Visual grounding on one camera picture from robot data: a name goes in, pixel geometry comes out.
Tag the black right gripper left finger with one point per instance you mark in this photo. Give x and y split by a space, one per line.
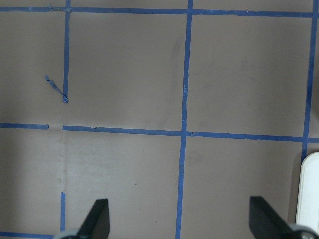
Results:
97 223

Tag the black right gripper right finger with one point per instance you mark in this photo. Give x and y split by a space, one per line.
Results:
264 222

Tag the white rectangular tray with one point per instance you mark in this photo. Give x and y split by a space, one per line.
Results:
308 197

